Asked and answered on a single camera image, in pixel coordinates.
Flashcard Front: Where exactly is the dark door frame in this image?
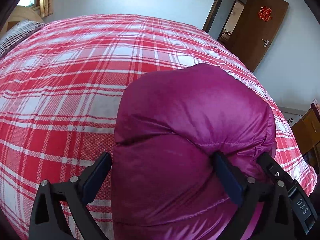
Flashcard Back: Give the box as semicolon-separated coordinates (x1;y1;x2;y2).
202;0;260;43

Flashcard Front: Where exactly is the wooden cabinet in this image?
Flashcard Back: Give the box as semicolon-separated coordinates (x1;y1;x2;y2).
291;100;320;155

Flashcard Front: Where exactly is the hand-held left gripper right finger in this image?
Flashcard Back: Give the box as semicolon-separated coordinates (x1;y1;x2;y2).
214;152;304;240

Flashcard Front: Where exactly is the striped pillow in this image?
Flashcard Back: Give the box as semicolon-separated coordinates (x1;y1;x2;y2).
0;20;46;58

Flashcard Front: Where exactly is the wooden headboard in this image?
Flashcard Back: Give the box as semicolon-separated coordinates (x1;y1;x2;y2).
4;5;43;32

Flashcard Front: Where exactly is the red plaid bedspread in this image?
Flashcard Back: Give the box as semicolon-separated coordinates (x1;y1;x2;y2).
0;14;317;240

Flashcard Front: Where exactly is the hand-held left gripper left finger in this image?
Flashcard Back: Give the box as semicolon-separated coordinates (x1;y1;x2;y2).
29;152;112;240

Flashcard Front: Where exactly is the magenta down jacket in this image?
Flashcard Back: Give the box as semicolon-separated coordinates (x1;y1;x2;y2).
111;63;278;240

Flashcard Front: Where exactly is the red paper door decoration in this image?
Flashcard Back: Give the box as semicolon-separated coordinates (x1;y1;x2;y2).
258;6;273;22

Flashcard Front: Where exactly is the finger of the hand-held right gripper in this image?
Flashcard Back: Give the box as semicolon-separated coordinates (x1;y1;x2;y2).
257;152;293;188

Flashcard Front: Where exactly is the red white box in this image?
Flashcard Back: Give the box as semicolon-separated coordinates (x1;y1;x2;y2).
311;97;320;117

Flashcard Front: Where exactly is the brown wooden door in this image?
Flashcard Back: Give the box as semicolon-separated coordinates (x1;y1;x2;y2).
231;0;290;73

